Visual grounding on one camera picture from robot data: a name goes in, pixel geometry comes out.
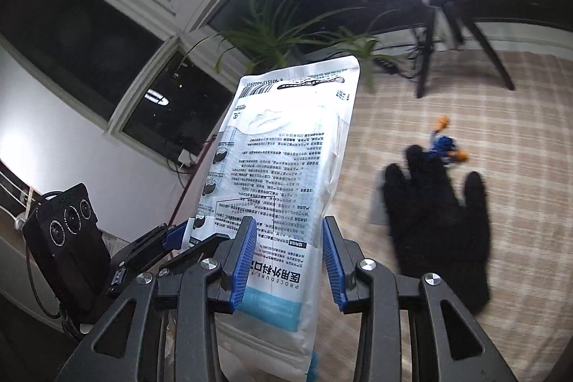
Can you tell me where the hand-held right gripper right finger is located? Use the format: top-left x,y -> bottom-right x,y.
322,216 -> 520,382

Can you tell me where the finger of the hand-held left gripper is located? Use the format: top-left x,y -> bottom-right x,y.
130,222 -> 189,273
157,232 -> 231,275

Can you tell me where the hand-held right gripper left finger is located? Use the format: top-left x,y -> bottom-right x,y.
54,216 -> 259,382

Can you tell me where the white face mask packet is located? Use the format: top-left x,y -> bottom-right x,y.
186,54 -> 361,382

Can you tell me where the white power adapter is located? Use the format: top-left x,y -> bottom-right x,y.
177,147 -> 200,168

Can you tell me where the black knit glove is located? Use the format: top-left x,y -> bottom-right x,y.
384,145 -> 493,313

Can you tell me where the small blue orange toy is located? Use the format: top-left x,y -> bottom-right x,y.
427,116 -> 468,163

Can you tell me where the beige plaid cloth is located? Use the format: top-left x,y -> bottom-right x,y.
313,48 -> 573,382

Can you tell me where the small green spider plant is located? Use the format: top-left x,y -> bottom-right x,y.
333,26 -> 404,92

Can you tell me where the large green spider plant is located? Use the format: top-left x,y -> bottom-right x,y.
179,0 -> 359,72

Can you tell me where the black tripod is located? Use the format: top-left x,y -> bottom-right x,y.
405,0 -> 515,98

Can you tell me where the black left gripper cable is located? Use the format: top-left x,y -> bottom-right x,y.
24,248 -> 86,342

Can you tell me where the white window frame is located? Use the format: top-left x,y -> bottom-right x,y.
0,0 -> 287,150

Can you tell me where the black power cable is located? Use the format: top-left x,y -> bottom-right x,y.
367,24 -> 433,81

